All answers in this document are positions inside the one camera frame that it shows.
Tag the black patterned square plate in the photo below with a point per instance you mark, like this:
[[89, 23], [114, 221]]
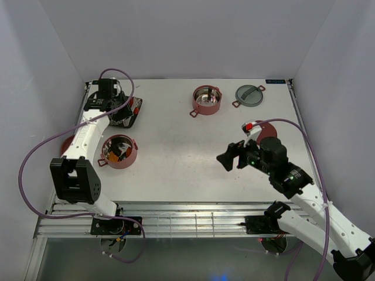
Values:
[[118, 119]]

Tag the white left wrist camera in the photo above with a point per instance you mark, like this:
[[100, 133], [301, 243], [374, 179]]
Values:
[[116, 86]]

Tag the black seaweed roll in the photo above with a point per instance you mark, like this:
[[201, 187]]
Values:
[[117, 149]]

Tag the grey lid with handle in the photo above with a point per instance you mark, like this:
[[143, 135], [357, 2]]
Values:
[[249, 96]]

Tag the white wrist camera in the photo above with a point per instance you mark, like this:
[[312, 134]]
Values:
[[251, 130], [116, 86]]

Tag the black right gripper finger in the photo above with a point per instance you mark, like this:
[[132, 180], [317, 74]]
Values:
[[236, 149], [226, 159]]

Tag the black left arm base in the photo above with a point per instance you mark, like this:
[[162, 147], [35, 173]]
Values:
[[114, 227]]

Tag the stainless steel tongs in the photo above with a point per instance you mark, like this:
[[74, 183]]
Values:
[[129, 110]]

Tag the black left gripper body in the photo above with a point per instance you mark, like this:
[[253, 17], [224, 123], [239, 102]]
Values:
[[121, 100]]

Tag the pink steel-lined far bowl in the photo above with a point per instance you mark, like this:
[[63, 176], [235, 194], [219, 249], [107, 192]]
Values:
[[206, 100]]

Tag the pink steel-lined left bowl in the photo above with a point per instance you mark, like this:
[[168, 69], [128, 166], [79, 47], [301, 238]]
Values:
[[124, 162]]

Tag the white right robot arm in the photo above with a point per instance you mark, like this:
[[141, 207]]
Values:
[[348, 249]]

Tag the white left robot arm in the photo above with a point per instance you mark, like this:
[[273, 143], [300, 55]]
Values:
[[74, 177]]

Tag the orange fried food piece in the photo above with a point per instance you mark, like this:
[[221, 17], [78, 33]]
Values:
[[112, 157]]

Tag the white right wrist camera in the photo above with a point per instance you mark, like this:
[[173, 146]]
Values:
[[251, 130]]

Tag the pink steel-lined bowl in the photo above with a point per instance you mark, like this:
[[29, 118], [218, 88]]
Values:
[[206, 100], [124, 162]]

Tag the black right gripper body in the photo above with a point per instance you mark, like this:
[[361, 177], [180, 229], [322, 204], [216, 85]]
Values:
[[250, 156]]

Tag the dark red flat lid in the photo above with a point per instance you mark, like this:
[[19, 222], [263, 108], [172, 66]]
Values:
[[268, 130]]

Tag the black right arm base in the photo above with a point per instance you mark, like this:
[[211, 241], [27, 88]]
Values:
[[260, 224]]

